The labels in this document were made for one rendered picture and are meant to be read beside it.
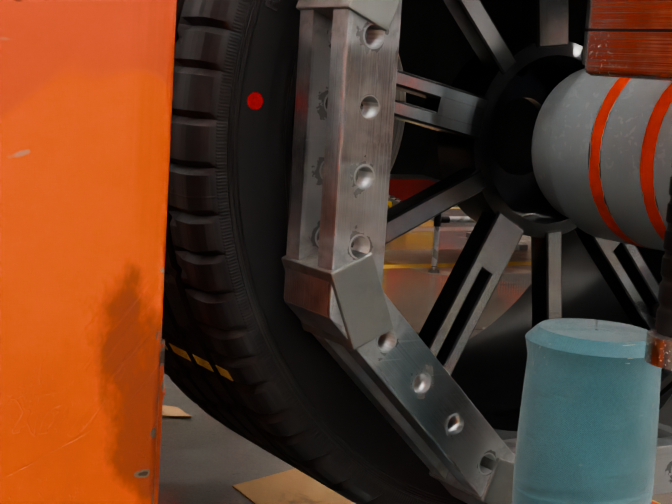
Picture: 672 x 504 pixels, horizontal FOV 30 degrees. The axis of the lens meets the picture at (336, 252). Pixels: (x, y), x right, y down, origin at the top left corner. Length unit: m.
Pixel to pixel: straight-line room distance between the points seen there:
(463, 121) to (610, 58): 0.28
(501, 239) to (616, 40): 0.33
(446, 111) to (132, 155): 0.35
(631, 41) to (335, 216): 0.22
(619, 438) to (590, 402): 0.03
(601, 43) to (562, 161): 0.22
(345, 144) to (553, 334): 0.18
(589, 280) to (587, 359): 0.49
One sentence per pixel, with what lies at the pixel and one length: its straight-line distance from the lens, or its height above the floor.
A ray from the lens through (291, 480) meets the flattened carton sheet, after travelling 2.73.
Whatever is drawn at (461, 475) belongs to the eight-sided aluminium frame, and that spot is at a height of 0.62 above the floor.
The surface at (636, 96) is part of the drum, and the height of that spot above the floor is 0.89.
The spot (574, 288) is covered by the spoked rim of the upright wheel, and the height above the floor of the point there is 0.69.
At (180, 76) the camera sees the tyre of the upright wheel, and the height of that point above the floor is 0.88.
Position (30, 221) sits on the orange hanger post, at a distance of 0.65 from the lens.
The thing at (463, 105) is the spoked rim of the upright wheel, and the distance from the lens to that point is 0.97.
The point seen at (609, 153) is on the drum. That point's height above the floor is 0.85.
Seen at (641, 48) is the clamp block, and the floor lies 0.92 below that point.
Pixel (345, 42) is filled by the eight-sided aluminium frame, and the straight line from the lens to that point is 0.79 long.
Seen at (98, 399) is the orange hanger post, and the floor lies 0.71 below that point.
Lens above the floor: 0.89
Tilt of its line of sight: 8 degrees down
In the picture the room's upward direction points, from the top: 4 degrees clockwise
